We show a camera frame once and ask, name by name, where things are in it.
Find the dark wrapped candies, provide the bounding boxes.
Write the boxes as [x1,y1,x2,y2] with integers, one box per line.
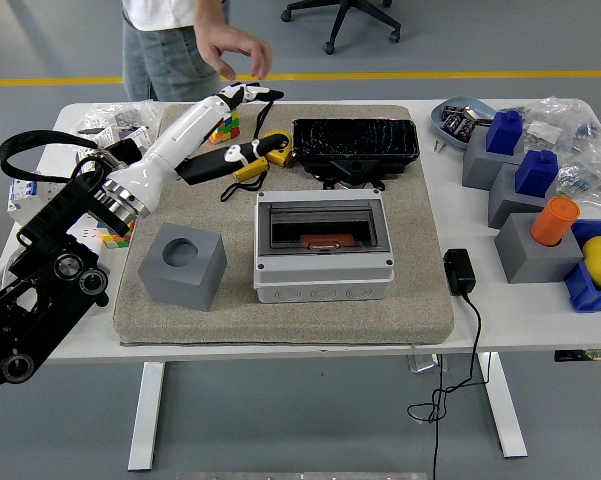
[440,105,494,141]

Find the black power adapter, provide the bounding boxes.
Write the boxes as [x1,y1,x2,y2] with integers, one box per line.
[442,248,477,297]

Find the grey block holder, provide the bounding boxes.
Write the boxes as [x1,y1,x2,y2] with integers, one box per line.
[487,162,561,230]
[461,127,526,191]

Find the colourful puzzle cube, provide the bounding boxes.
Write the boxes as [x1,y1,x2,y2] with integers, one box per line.
[208,107,242,145]
[99,232,134,250]

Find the grey-brown mat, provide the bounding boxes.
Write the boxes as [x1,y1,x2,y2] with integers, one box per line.
[112,103,455,347]

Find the blue plastic block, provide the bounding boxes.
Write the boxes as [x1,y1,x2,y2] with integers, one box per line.
[514,149,560,197]
[485,109,525,156]

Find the black adapter cord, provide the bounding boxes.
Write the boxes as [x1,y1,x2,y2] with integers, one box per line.
[406,292,491,480]

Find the black office chair base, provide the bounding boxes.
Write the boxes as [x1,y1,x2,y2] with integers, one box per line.
[280,0,402,55]

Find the grey block with round hole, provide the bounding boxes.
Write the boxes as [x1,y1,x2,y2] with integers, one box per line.
[137,222,229,312]
[494,213,585,285]

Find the white table leg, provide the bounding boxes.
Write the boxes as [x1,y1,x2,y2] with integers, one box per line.
[127,362,166,472]
[477,352,529,459]

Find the person's left hand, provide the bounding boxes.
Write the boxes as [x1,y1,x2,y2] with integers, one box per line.
[194,18,275,82]

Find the black glossy plastic tray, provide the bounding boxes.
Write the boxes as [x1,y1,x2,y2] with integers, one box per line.
[291,118,421,176]

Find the pale blue plate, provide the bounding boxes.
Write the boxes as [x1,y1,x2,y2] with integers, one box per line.
[429,96,496,152]

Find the white circuit breaker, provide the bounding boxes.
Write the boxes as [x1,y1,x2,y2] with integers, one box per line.
[7,177,39,221]

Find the smoky transparent box lid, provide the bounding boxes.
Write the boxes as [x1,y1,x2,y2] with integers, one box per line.
[265,202,382,252]

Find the light grey junction box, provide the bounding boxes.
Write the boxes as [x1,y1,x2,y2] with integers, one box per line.
[253,189,397,305]

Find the table height control panel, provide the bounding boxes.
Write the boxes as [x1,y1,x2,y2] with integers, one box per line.
[553,348,601,363]

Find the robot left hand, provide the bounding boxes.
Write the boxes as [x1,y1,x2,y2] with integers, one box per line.
[107,81,289,219]

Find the blue plastic bin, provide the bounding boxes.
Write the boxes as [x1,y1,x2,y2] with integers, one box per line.
[563,219,601,314]

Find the person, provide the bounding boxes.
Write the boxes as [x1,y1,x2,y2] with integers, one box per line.
[121,0,231,104]

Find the orange cylinder battery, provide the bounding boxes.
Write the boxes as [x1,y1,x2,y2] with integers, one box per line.
[299,233,355,251]
[530,196,581,248]

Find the clear plastic bracket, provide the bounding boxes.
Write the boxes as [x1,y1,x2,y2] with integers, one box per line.
[407,353,449,374]

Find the clear bags of small parts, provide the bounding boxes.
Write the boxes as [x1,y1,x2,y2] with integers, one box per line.
[499,97,601,216]

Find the clear bag of metal parts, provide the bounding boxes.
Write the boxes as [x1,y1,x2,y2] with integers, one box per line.
[62,99,164,151]

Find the yellow tape measure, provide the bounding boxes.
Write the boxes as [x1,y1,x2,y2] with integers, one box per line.
[220,158,270,204]
[253,99,296,169]

